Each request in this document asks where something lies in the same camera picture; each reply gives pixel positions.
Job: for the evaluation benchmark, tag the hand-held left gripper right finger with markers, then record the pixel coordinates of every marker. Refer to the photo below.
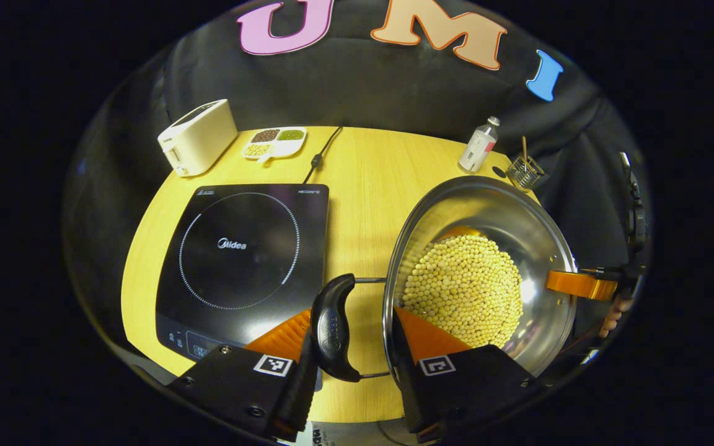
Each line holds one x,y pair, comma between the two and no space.
408,396

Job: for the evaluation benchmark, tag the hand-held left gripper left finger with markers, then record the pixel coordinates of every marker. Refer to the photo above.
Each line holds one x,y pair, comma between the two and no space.
298,402

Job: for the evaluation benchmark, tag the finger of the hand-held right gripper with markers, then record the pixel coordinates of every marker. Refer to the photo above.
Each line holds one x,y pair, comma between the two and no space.
580,285

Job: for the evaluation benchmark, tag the steel pot with beans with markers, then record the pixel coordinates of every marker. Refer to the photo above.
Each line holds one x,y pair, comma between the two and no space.
487,210

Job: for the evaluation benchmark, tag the black induction cooktop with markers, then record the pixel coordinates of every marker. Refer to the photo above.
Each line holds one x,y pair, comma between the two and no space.
239,248

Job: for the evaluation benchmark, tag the white printed sheet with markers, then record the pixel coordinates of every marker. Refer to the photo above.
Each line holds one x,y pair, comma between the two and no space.
317,435

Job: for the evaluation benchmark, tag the glass cup with stick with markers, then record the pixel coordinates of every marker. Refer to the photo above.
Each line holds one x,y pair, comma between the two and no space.
524,170

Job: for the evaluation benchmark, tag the clear plastic bottle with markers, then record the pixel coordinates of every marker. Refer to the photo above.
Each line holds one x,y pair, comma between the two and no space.
478,145

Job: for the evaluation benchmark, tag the white divided dish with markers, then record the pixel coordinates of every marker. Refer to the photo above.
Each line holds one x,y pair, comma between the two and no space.
273,142

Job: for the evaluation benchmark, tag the white toaster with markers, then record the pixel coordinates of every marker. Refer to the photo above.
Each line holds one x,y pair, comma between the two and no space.
199,136

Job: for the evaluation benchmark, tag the black backdrop cloth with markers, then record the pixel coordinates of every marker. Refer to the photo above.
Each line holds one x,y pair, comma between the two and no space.
363,93

